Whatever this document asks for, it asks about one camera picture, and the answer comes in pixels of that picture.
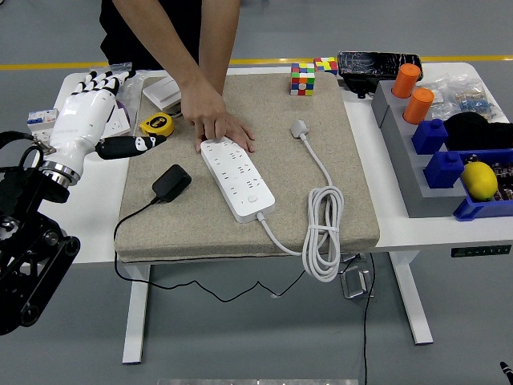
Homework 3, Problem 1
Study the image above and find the yellow tape measure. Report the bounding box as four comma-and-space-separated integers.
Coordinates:
139, 111, 176, 137

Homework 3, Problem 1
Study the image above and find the clear bag of screws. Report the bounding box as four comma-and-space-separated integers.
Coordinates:
86, 62, 145, 121

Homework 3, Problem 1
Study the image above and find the multicoloured puzzle cube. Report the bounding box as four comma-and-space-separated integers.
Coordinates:
313, 56, 339, 76
289, 62, 317, 97

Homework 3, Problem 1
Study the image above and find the black floor cable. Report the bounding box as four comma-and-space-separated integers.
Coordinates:
338, 252, 377, 385

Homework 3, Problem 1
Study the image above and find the blue plastic block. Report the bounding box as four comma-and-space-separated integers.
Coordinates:
411, 118, 449, 156
423, 150, 466, 190

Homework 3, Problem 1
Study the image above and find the white power strip cord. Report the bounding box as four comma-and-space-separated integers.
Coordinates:
255, 119, 345, 283

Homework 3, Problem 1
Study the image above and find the black table control panel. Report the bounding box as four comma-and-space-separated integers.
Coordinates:
450, 244, 513, 258

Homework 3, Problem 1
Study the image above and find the grey-brown fabric mat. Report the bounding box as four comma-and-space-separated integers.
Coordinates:
114, 71, 381, 264

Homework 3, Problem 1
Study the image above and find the clear bag of small parts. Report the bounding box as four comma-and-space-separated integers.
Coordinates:
422, 74, 500, 124

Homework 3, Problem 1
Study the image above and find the white power strip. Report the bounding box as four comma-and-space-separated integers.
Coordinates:
200, 136, 277, 224

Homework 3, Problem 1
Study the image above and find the grey stepped block holder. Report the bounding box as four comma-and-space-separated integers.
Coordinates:
370, 79, 470, 220

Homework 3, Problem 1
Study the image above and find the black plastic-wrapped device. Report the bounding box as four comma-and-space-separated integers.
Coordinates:
337, 50, 423, 99

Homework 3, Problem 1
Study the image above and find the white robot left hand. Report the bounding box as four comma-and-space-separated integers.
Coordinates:
42, 70, 168, 180

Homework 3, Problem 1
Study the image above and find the black power adapter plug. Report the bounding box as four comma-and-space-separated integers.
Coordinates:
151, 164, 192, 204

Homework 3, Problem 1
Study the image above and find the white circuit breaker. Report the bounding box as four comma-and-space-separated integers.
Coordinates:
26, 107, 59, 136

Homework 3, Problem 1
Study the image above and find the thin black adapter cord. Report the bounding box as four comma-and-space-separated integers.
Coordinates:
113, 195, 308, 303

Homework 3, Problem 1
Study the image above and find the person's right hand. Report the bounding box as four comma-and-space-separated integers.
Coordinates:
179, 79, 230, 141

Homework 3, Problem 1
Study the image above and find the yellow lemon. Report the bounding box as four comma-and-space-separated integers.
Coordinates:
460, 160, 499, 201

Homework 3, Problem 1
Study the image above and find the blue plastic bin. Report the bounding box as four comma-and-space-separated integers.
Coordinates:
453, 148, 513, 222

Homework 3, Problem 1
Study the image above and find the white wall socket panel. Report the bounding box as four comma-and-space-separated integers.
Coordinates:
103, 107, 133, 138

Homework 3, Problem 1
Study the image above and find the person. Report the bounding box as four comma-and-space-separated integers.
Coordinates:
99, 0, 201, 71

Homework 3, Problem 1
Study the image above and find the dark circuit board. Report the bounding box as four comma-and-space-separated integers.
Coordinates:
460, 153, 513, 203

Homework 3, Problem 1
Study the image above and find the person's left hand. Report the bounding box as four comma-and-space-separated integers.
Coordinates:
195, 111, 257, 154

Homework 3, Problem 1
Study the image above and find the orange cylinder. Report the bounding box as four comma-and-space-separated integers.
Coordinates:
391, 63, 422, 99
402, 87, 436, 125

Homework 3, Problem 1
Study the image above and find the white table leg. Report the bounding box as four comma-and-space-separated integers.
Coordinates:
389, 251, 434, 346
122, 262, 152, 365

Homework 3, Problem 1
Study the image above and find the white wall switch panel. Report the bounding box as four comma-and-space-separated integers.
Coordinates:
142, 75, 182, 112

